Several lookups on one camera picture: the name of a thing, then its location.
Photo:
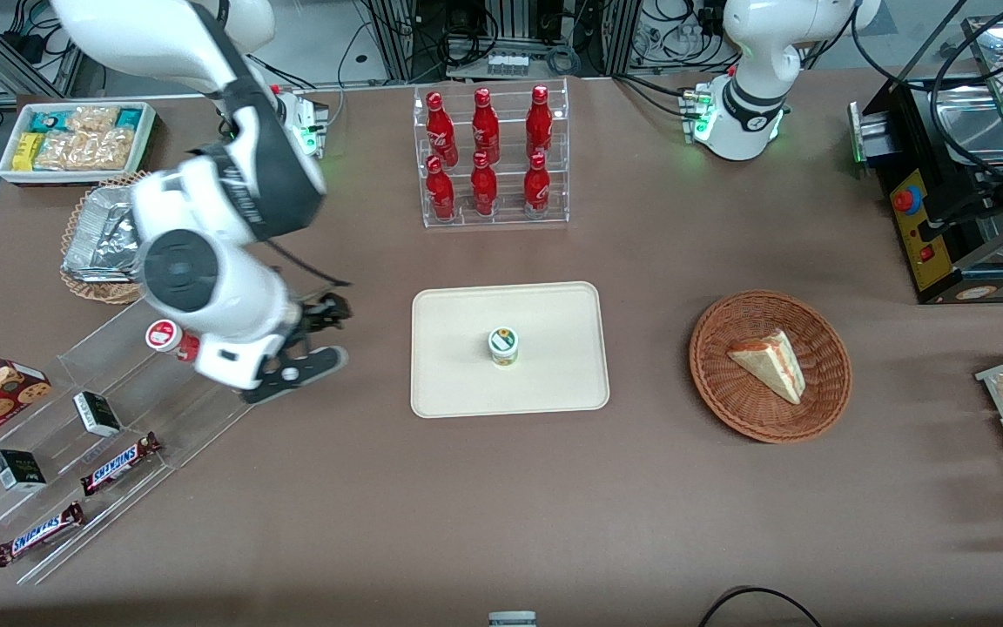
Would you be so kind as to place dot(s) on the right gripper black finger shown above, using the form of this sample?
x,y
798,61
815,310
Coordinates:
x,y
338,303
332,320

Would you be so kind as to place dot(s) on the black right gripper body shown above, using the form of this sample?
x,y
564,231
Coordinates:
x,y
324,312

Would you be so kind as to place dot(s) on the green gum bottle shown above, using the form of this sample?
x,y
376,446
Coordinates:
x,y
503,347

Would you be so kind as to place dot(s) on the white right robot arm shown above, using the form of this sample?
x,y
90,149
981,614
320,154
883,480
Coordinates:
x,y
232,305

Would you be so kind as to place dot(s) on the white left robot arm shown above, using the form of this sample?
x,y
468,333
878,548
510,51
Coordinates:
x,y
750,113

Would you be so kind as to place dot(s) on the red gum bottle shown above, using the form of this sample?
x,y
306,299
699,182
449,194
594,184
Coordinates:
x,y
166,336

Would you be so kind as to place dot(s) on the cream plastic tray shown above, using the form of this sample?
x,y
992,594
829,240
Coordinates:
x,y
467,366

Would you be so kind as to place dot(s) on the black conveyor toaster machine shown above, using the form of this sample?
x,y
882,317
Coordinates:
x,y
911,131

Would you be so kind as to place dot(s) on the red cola bottle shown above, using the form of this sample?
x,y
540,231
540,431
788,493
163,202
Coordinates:
x,y
484,190
539,126
537,188
440,131
440,193
485,129

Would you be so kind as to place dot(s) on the clear acrylic bottle rack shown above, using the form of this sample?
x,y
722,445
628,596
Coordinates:
x,y
506,213

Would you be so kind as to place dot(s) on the clear acrylic stepped display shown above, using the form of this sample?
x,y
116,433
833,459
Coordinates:
x,y
118,383

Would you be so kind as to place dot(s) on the light tan wicker basket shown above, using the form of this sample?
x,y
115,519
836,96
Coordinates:
x,y
97,290

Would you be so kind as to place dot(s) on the aluminium foil container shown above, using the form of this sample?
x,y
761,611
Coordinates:
x,y
105,235

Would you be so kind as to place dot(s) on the small black box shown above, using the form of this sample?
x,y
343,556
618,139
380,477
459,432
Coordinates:
x,y
97,414
18,471

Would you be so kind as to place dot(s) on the Snickers chocolate bar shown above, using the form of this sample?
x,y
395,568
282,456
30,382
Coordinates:
x,y
118,464
38,534

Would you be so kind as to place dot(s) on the white plastic snack bin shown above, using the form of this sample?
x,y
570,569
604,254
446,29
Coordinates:
x,y
146,144

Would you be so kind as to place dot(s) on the teal snack packet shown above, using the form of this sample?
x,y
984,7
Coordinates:
x,y
130,117
49,120

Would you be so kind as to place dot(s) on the clear peanut snack bag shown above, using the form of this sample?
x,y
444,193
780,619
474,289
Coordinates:
x,y
88,150
92,118

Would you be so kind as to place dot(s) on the triangular sandwich wedge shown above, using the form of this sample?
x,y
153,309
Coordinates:
x,y
771,364

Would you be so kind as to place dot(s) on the white power strip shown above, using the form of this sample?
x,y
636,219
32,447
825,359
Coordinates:
x,y
508,64

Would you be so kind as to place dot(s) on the yellow snack packet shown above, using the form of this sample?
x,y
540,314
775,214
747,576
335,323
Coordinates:
x,y
26,151

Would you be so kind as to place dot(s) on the round brown wicker basket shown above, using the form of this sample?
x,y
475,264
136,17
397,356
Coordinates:
x,y
728,392

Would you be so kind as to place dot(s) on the small grey box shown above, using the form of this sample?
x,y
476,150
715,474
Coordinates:
x,y
512,619

